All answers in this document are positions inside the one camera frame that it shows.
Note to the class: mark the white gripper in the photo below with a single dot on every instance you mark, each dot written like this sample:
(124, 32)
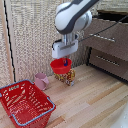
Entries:
(64, 48)

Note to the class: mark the red bowl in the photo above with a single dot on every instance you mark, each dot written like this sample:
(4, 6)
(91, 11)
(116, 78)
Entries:
(60, 66)

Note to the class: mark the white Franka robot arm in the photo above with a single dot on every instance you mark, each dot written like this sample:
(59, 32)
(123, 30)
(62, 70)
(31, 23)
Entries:
(72, 16)

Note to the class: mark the red shopping basket blue rim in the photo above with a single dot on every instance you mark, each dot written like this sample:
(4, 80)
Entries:
(24, 102)

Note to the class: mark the colourful snack box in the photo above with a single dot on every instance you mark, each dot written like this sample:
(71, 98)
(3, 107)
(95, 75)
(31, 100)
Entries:
(68, 77)

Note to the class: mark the pink cup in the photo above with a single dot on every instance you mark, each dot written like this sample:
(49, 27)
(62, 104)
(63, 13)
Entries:
(41, 81)

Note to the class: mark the brown drawer cabinet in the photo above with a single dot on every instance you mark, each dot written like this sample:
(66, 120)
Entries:
(109, 46)

